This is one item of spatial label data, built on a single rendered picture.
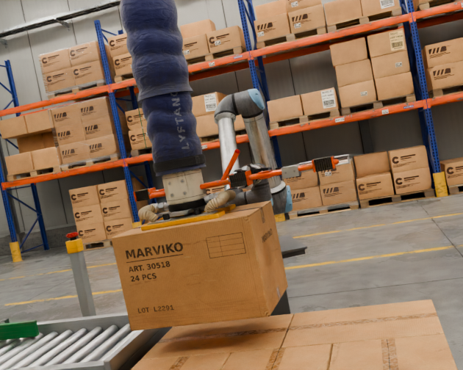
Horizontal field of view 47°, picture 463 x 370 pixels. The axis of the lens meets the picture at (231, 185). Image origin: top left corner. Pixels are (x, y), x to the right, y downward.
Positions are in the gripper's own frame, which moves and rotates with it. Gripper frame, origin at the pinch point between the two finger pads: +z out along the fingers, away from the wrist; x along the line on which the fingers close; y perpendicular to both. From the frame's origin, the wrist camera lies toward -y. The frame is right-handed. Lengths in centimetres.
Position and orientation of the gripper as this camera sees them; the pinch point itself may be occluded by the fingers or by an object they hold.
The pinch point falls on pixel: (245, 178)
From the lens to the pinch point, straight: 221.4
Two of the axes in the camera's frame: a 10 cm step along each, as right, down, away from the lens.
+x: -1.8, -9.8, -0.6
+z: -2.5, 1.0, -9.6
